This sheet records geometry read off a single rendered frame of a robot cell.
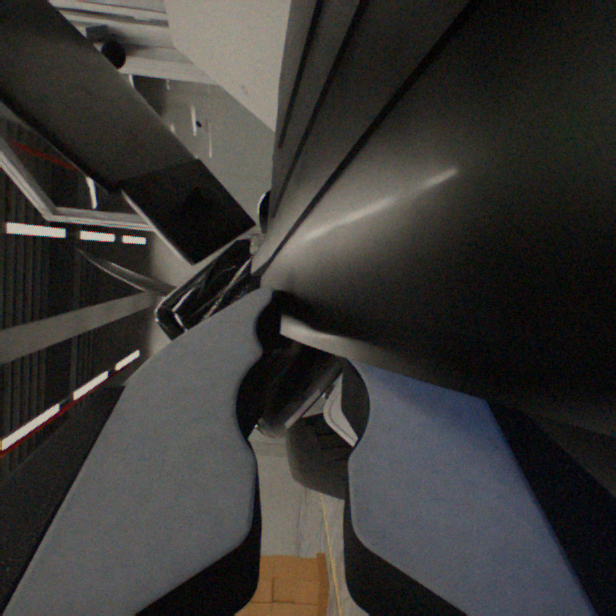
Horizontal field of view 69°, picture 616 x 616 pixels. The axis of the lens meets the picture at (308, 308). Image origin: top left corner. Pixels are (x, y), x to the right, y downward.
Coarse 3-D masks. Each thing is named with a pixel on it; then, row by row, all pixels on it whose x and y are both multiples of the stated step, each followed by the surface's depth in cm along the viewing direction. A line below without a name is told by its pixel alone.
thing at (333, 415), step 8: (336, 384) 30; (336, 392) 29; (328, 400) 30; (336, 400) 30; (328, 408) 30; (336, 408) 30; (328, 416) 30; (336, 416) 30; (336, 424) 30; (344, 424) 29; (344, 432) 29; (352, 432) 29; (352, 440) 29
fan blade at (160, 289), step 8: (88, 256) 52; (96, 264) 49; (104, 264) 51; (112, 264) 56; (112, 272) 48; (120, 272) 50; (128, 272) 53; (128, 280) 45; (136, 280) 47; (144, 280) 49; (152, 280) 54; (144, 288) 43; (152, 288) 43; (160, 288) 45; (168, 288) 46; (160, 296) 41
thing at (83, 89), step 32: (0, 0) 29; (32, 0) 34; (0, 32) 27; (32, 32) 30; (64, 32) 34; (0, 64) 25; (32, 64) 27; (64, 64) 30; (96, 64) 34; (0, 96) 23; (32, 96) 25; (64, 96) 28; (96, 96) 31; (128, 96) 34; (32, 128) 24; (64, 128) 26; (96, 128) 29; (128, 128) 31; (160, 128) 34; (96, 160) 27; (128, 160) 29; (160, 160) 32
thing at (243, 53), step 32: (192, 0) 52; (224, 0) 48; (256, 0) 44; (288, 0) 41; (192, 32) 56; (224, 32) 52; (256, 32) 48; (224, 64) 56; (256, 64) 51; (256, 96) 56
